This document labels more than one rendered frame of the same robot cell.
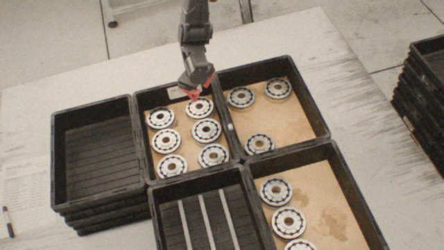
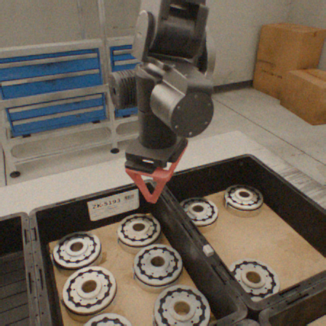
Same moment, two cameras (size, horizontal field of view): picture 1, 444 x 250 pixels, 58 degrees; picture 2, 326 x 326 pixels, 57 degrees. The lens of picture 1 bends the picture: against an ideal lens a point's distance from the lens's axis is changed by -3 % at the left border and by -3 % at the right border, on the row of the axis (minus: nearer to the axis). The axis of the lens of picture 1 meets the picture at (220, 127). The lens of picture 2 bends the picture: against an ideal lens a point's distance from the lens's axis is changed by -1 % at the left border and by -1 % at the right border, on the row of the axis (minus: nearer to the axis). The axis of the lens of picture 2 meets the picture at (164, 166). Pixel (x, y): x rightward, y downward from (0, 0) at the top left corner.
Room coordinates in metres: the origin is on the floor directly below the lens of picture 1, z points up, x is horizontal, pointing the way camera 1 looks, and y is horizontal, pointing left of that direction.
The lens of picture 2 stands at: (0.46, 0.16, 1.38)
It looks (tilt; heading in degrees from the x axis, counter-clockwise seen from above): 34 degrees down; 343
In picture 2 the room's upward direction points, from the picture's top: straight up
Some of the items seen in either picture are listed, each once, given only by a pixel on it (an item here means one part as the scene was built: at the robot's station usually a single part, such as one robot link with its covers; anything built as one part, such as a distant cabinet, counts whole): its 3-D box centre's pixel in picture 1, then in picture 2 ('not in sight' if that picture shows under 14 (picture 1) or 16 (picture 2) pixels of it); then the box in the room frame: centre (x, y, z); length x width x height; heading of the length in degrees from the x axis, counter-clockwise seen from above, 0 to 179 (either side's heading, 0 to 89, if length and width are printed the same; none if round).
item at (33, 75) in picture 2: not in sight; (55, 93); (2.74, 0.30, 0.60); 0.72 x 0.03 x 0.56; 99
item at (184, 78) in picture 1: (194, 67); (157, 128); (0.85, 0.05, 1.17); 0.10 x 0.07 x 0.07; 142
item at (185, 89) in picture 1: (194, 87); (153, 174); (0.84, 0.06, 1.10); 0.07 x 0.07 x 0.09; 52
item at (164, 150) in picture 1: (166, 141); (89, 288); (0.84, 0.19, 0.86); 0.10 x 0.10 x 0.01
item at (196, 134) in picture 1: (206, 130); (158, 263); (0.86, 0.05, 0.86); 0.10 x 0.10 x 0.01
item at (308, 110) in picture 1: (268, 113); (247, 229); (0.89, -0.17, 0.87); 0.40 x 0.30 x 0.11; 7
